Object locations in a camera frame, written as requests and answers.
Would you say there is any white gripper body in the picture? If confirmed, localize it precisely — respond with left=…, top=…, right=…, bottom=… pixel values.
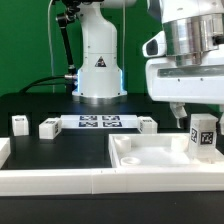
left=145, top=56, right=224, bottom=105

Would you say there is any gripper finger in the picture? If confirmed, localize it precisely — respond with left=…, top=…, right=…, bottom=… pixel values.
left=219, top=104, right=224, bottom=135
left=170, top=102, right=188, bottom=129

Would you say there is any white square table top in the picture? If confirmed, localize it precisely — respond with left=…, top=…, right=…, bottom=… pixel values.
left=108, top=133, right=216, bottom=168

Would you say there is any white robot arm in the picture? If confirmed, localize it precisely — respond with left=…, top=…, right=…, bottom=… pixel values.
left=75, top=0, right=224, bottom=131

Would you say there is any white right fence bar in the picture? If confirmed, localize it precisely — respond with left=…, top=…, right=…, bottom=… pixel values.
left=214, top=149, right=224, bottom=166

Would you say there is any white fence bar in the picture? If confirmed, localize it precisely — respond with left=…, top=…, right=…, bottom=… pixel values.
left=214, top=149, right=224, bottom=166
left=0, top=166, right=224, bottom=196
left=0, top=138, right=11, bottom=168

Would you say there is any white front fence bar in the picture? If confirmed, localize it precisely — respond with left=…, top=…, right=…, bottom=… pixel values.
left=0, top=166, right=224, bottom=196

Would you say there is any white left fence bar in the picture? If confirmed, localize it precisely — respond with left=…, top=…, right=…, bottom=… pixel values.
left=0, top=138, right=11, bottom=168

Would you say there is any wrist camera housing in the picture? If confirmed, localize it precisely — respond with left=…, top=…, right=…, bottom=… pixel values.
left=142, top=31, right=167, bottom=58

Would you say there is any white marker base plate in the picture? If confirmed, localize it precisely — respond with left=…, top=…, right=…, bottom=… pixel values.
left=61, top=115, right=138, bottom=129

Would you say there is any white cable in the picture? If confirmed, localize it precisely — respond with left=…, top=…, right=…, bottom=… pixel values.
left=47, top=0, right=56, bottom=94

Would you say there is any black cable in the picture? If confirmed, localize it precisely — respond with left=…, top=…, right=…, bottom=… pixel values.
left=19, top=75, right=76, bottom=94

